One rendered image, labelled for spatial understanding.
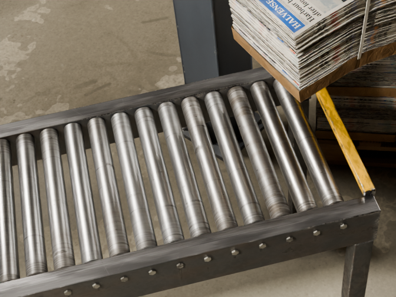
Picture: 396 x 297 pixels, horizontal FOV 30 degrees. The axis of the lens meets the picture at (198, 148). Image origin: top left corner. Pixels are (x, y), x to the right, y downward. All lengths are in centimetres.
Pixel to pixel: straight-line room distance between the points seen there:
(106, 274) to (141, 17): 205
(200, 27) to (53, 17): 130
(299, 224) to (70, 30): 211
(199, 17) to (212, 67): 21
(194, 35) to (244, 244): 106
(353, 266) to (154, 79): 159
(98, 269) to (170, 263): 16
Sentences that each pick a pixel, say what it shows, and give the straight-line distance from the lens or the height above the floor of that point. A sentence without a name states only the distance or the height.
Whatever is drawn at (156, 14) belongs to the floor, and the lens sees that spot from 357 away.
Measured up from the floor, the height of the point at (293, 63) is 106.
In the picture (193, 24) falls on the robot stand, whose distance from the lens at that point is 254.
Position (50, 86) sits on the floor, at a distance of 333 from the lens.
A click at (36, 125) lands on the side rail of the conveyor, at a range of 203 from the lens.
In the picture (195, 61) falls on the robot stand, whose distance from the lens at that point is 266.
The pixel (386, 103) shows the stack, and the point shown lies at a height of 34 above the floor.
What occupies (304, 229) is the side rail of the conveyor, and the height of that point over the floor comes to 80.
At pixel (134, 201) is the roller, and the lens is 180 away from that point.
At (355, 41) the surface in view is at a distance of 177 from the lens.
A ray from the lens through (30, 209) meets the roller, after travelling 185.
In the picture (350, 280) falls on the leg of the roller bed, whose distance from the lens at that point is 199.
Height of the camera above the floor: 222
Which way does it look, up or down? 49 degrees down
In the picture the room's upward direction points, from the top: 8 degrees counter-clockwise
